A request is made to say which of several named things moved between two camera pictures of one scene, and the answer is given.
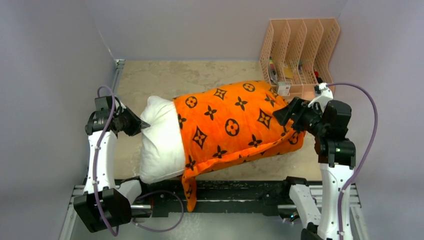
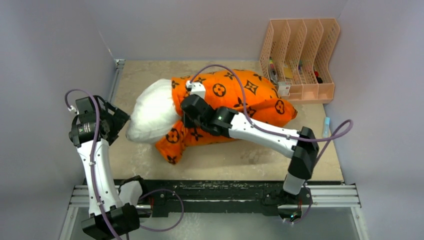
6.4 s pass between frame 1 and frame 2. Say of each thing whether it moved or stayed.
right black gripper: moved
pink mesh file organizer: stayed
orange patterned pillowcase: moved
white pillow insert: moved
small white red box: stayed
